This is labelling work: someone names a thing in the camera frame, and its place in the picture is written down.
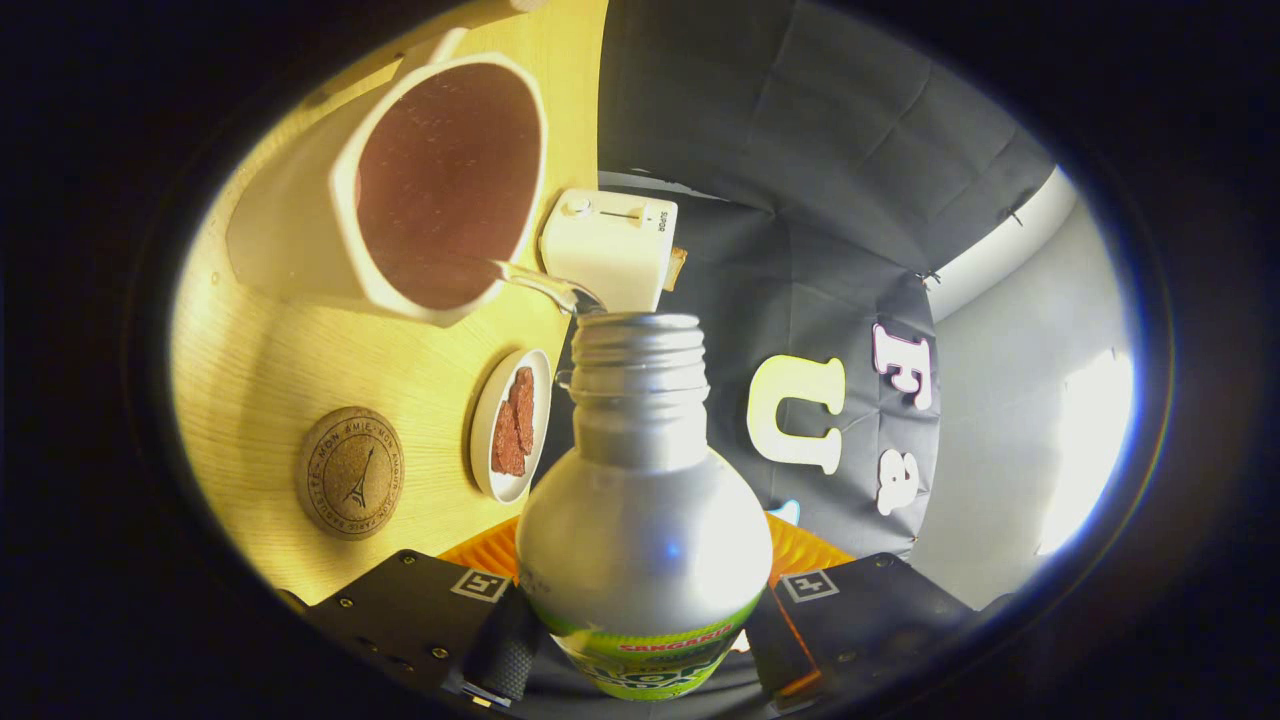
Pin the clear juice stream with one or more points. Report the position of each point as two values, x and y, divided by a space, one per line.
545 283

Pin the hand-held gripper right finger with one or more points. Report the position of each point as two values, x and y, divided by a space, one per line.
775 640

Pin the white toaster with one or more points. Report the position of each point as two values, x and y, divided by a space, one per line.
610 245

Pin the round cork coaster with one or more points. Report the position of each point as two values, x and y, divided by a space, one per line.
350 475

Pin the silver bottle with green label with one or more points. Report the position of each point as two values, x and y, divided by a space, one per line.
640 540

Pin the reddish-brown meat slice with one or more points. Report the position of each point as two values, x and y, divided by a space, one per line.
523 405
505 445

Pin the black backdrop cloth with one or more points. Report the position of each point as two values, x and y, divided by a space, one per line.
800 150

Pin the toast slice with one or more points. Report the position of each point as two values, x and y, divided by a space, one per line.
676 270

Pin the wooden table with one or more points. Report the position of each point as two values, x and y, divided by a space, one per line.
250 400

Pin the white oval plate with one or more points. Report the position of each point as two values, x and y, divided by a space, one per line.
485 470

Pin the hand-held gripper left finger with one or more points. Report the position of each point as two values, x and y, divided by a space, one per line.
505 650

